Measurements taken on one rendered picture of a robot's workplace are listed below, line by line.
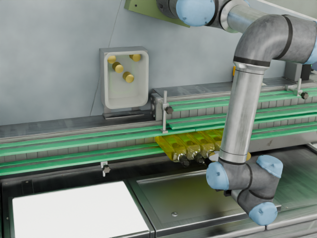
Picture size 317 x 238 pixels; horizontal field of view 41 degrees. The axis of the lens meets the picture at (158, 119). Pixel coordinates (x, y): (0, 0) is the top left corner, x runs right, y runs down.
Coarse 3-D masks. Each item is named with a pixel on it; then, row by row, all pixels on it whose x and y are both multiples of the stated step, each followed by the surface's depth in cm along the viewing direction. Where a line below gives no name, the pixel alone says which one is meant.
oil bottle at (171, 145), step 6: (156, 138) 170; (162, 138) 163; (168, 138) 162; (174, 138) 162; (162, 144) 164; (168, 144) 157; (174, 144) 157; (180, 144) 157; (168, 150) 158; (174, 150) 154; (180, 150) 154; (168, 156) 158; (174, 156) 154
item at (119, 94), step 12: (120, 60) 166; (132, 60) 168; (144, 60) 164; (108, 72) 167; (132, 72) 170; (144, 72) 165; (108, 84) 168; (120, 84) 170; (132, 84) 172; (144, 84) 167; (108, 96) 170; (120, 96) 172; (132, 96) 174; (144, 96) 169
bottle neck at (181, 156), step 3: (180, 156) 152; (183, 156) 151; (180, 159) 151; (183, 159) 150; (186, 159) 149; (183, 162) 149; (186, 162) 151; (189, 162) 150; (183, 165) 150; (186, 165) 150
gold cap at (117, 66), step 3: (114, 63) 165; (117, 63) 164; (114, 66) 164; (117, 66) 162; (120, 66) 163; (114, 69) 164; (117, 69) 163; (120, 69) 163; (123, 69) 164; (117, 72) 163; (120, 72) 164
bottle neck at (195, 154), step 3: (195, 153) 154; (198, 153) 153; (192, 156) 155; (195, 156) 153; (198, 156) 152; (201, 156) 152; (195, 159) 153; (198, 159) 151; (201, 159) 153; (204, 159) 152; (198, 162) 151; (201, 162) 152
